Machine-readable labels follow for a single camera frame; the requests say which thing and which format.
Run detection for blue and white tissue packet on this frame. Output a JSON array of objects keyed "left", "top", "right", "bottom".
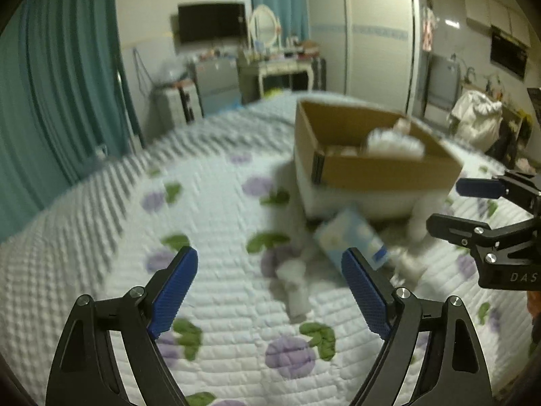
[{"left": 313, "top": 207, "right": 390, "bottom": 270}]

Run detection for floral quilt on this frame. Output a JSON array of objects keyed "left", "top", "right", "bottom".
[{"left": 0, "top": 91, "right": 541, "bottom": 406}]

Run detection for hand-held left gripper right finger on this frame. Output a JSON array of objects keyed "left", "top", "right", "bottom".
[{"left": 341, "top": 248, "right": 493, "bottom": 406}]

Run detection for white fluffy soft toy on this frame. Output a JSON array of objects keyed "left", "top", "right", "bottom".
[{"left": 391, "top": 192, "right": 455, "bottom": 282}]

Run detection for white soft roll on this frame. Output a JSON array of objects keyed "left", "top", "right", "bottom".
[{"left": 275, "top": 260, "right": 315, "bottom": 321}]

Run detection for cardboard box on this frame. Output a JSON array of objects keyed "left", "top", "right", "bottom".
[{"left": 293, "top": 99, "right": 465, "bottom": 221}]

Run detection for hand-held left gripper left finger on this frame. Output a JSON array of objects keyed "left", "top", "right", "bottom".
[{"left": 44, "top": 246, "right": 199, "bottom": 406}]

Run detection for white dressing table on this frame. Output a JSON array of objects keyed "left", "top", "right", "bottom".
[{"left": 237, "top": 48, "right": 317, "bottom": 104}]

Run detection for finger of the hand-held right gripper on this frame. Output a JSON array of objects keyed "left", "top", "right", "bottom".
[
  {"left": 456, "top": 170, "right": 541, "bottom": 213},
  {"left": 426, "top": 213, "right": 541, "bottom": 263}
]

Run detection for hanging patterned clothes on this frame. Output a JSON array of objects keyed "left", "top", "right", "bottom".
[{"left": 420, "top": 5, "right": 437, "bottom": 54}]

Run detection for white wardrobe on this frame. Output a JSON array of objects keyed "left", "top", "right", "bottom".
[{"left": 303, "top": 0, "right": 421, "bottom": 116}]

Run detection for white storage cabinet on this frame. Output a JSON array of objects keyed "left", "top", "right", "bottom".
[{"left": 153, "top": 81, "right": 200, "bottom": 133}]

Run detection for white washing machine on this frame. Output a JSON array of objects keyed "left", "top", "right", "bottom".
[{"left": 424, "top": 54, "right": 462, "bottom": 121}]

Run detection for white wall cabinets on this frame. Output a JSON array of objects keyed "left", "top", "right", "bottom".
[{"left": 462, "top": 0, "right": 532, "bottom": 48}]

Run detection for black television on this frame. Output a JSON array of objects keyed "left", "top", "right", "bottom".
[{"left": 177, "top": 2, "right": 248, "bottom": 45}]

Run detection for white fluffy item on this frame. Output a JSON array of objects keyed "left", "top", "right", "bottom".
[{"left": 364, "top": 128, "right": 426, "bottom": 160}]

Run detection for small grey fridge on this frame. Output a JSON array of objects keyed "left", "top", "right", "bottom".
[{"left": 193, "top": 57, "right": 244, "bottom": 118}]

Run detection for white cloth bundle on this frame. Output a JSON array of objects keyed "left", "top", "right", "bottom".
[{"left": 448, "top": 88, "right": 504, "bottom": 151}]

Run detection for oval white mirror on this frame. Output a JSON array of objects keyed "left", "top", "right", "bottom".
[{"left": 248, "top": 4, "right": 283, "bottom": 52}]

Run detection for black range hood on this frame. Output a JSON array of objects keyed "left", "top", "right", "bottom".
[{"left": 489, "top": 25, "right": 531, "bottom": 82}]

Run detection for clear plastic bag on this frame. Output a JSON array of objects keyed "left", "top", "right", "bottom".
[{"left": 153, "top": 56, "right": 192, "bottom": 86}]

